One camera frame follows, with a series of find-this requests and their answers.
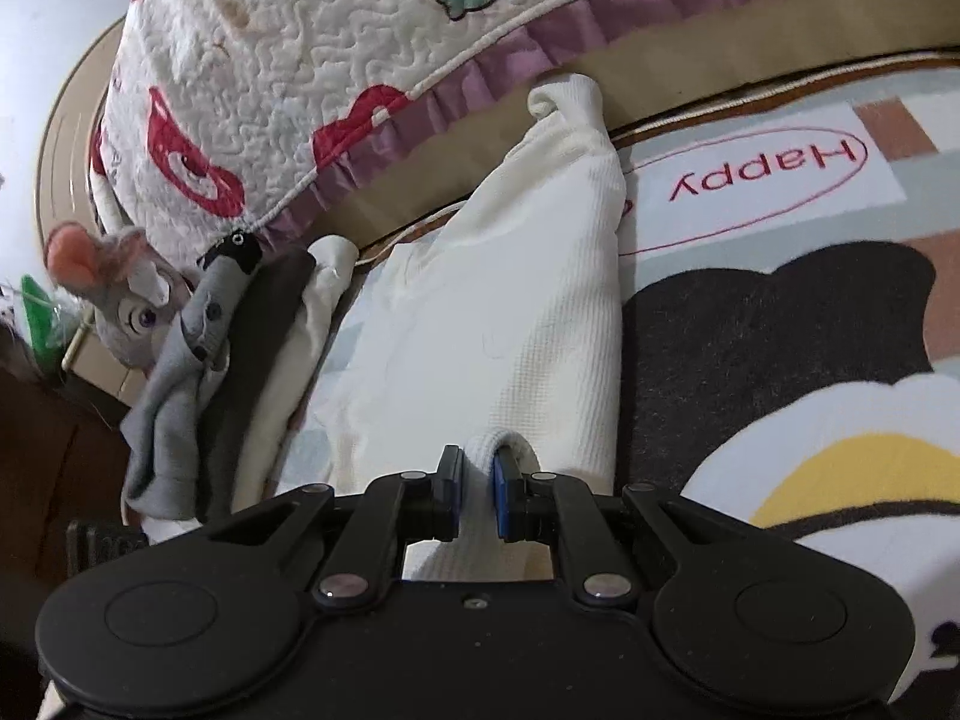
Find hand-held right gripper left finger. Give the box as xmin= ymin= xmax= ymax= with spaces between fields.
xmin=206 ymin=444 xmax=464 ymax=610

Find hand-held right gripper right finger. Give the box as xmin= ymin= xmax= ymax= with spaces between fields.
xmin=489 ymin=444 xmax=740 ymax=610

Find white waffle knit garment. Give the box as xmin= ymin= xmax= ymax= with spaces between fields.
xmin=330 ymin=75 xmax=629 ymax=586

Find dark brown wooden cabinet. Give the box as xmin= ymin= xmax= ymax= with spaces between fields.
xmin=0 ymin=360 xmax=143 ymax=616

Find grey folded garment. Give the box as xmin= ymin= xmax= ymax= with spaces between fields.
xmin=120 ymin=232 xmax=263 ymax=522

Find beige cardboard box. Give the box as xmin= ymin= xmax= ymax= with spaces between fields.
xmin=64 ymin=330 xmax=143 ymax=402

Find green plastic bag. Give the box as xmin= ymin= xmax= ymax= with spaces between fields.
xmin=19 ymin=274 xmax=65 ymax=368

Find grey plush rabbit toy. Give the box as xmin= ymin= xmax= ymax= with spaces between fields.
xmin=43 ymin=221 xmax=200 ymax=376

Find dark brown folded garment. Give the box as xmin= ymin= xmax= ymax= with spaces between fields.
xmin=199 ymin=247 xmax=320 ymax=522

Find printed bear mat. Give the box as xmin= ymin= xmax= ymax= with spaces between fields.
xmin=296 ymin=52 xmax=960 ymax=720

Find quilted strawberry pattern blanket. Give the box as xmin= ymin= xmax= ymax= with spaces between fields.
xmin=34 ymin=0 xmax=960 ymax=256

